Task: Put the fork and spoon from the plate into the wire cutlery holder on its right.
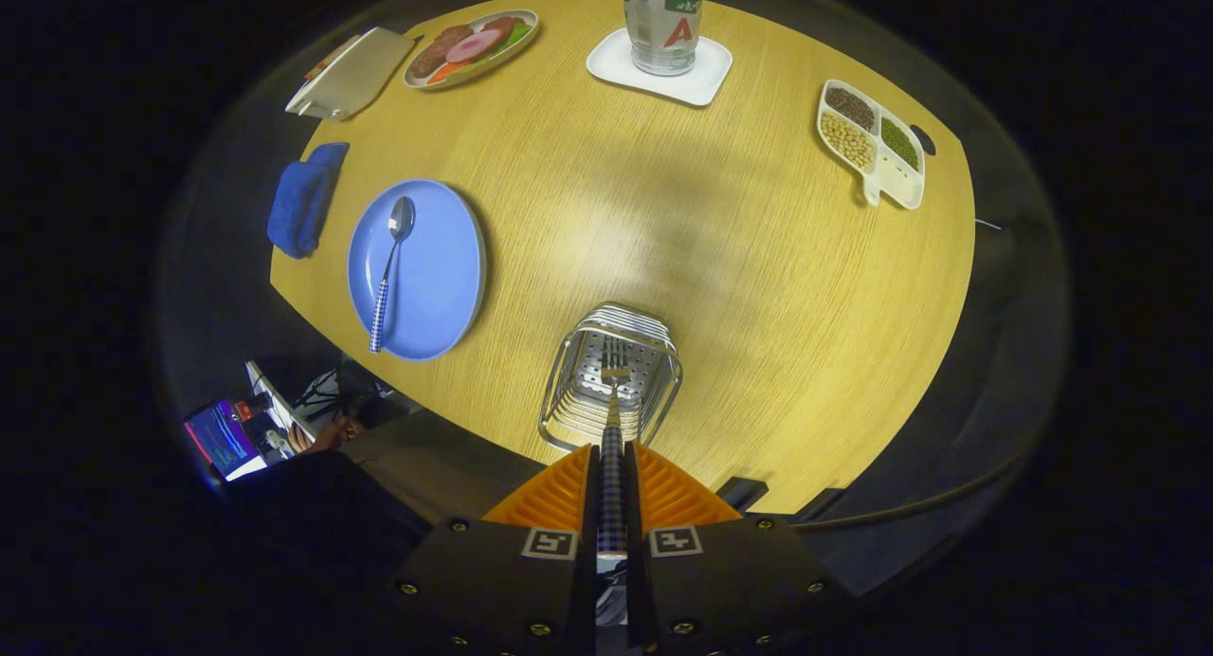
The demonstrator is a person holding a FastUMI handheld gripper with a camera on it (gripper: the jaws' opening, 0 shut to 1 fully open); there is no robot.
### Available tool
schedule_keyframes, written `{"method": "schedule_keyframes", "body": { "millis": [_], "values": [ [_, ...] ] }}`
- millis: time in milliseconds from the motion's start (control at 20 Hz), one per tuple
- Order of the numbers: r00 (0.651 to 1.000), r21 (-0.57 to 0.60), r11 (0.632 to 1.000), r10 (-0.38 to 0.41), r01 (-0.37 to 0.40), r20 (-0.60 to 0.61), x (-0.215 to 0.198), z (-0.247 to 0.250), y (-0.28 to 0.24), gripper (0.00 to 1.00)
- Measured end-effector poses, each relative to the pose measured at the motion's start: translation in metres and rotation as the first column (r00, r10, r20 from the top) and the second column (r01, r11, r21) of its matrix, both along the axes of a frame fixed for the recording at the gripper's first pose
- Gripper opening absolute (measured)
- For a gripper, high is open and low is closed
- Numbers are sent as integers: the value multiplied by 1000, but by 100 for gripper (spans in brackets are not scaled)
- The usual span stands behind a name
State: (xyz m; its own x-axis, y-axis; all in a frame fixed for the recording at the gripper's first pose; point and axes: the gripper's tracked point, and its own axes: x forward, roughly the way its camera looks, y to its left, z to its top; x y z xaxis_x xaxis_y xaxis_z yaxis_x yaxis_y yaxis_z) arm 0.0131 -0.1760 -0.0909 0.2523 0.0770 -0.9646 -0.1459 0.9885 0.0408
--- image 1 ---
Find white drink bottle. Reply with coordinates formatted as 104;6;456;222
624;0;703;77

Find white board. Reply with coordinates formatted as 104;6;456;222
244;360;318;444

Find white food plate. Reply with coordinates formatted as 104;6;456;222
403;9;540;90

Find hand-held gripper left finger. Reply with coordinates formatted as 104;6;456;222
389;444;601;656

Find metal wire rack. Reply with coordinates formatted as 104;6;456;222
538;302;684;453

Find fork with checked handle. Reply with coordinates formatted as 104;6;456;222
597;337;631;557

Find white divided dish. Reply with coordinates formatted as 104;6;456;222
816;79;926;210

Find green lettuce leaf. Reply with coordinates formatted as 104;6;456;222
488;21;534;60

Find person's grey trousers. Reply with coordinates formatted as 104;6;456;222
341;408;546;524

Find pink ham slice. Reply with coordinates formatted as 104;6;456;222
445;29;503;64

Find pile of green beans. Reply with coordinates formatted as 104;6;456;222
880;117;920;171

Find pile of brown beans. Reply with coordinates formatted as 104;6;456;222
824;86;876;131

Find pile of yellow beans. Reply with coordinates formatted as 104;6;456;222
821;112;875;171

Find lit laptop screen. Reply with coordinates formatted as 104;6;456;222
183;398;269;482

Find black table clamp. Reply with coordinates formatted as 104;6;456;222
715;477;770;513

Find spoon with checked handle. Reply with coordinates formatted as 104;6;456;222
369;196;416;354

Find blue folded towel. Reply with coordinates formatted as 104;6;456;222
266;142;351;260

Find person's dark top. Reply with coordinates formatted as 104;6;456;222
223;447;437;638

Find blue round plate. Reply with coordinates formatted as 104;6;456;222
347;178;488;362

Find white square coaster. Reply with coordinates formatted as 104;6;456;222
586;27;733;107

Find black and white shoe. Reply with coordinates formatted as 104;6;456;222
294;367;380;420

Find toast slice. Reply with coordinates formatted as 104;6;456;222
305;36;359;81

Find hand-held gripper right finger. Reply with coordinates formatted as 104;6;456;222
624;442;840;656

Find large brown meat piece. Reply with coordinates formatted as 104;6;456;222
410;25;473;79

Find white toaster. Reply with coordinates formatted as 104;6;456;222
285;27;416;121

